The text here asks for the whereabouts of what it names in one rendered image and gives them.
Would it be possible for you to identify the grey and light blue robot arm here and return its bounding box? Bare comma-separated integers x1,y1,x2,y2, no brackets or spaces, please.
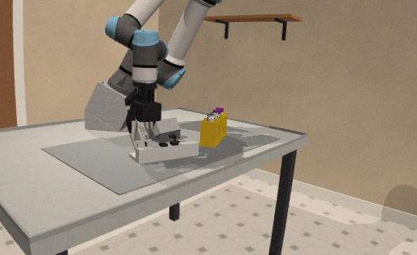
105,0,222,106

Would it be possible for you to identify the grey key housing with blue and green buttons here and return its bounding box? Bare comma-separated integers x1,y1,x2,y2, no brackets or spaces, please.
152,117,181,143

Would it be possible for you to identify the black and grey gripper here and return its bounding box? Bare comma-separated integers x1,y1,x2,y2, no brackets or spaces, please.
126,81,161,150

